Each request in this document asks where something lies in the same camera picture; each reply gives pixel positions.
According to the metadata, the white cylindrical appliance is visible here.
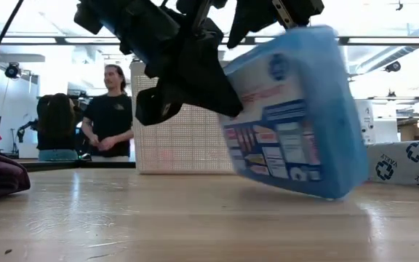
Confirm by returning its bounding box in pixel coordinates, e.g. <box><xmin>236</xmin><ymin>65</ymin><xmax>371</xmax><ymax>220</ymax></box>
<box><xmin>354</xmin><ymin>100</ymin><xmax>377</xmax><ymax>146</ymax></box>

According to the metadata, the black metal rig frame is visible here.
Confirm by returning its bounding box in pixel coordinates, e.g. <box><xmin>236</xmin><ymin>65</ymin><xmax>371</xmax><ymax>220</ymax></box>
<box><xmin>15</xmin><ymin>159</ymin><xmax>137</xmax><ymax>172</ymax></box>

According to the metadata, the white plastic basket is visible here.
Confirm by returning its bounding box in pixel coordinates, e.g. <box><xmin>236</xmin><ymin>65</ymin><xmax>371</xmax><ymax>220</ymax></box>
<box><xmin>129</xmin><ymin>60</ymin><xmax>234</xmax><ymax>175</ymax></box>

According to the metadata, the black mounted camera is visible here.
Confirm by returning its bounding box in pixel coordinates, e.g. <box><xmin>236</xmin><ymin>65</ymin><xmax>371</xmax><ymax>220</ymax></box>
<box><xmin>383</xmin><ymin>60</ymin><xmax>402</xmax><ymax>74</ymax></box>
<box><xmin>4</xmin><ymin>62</ymin><xmax>22</xmax><ymax>79</ymax></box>

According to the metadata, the person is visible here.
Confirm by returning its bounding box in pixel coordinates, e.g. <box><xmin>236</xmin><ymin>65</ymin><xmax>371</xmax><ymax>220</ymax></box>
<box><xmin>81</xmin><ymin>64</ymin><xmax>135</xmax><ymax>159</ymax></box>
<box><xmin>36</xmin><ymin>92</ymin><xmax>84</xmax><ymax>162</ymax></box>

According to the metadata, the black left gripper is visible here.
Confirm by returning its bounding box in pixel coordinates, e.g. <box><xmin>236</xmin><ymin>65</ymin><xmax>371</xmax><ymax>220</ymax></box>
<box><xmin>73</xmin><ymin>0</ymin><xmax>243</xmax><ymax>127</ymax></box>

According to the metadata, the grey wrapped tissue pack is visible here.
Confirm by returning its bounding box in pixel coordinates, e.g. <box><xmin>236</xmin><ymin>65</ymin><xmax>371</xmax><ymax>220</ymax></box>
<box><xmin>366</xmin><ymin>139</ymin><xmax>419</xmax><ymax>190</ymax></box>

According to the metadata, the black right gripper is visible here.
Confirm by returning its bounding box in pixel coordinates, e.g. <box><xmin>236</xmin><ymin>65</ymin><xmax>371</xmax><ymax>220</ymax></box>
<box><xmin>226</xmin><ymin>0</ymin><xmax>325</xmax><ymax>50</ymax></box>

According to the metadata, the blue first aid kit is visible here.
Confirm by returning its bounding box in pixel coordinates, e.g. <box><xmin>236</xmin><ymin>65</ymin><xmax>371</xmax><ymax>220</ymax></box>
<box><xmin>218</xmin><ymin>24</ymin><xmax>371</xmax><ymax>201</ymax></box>

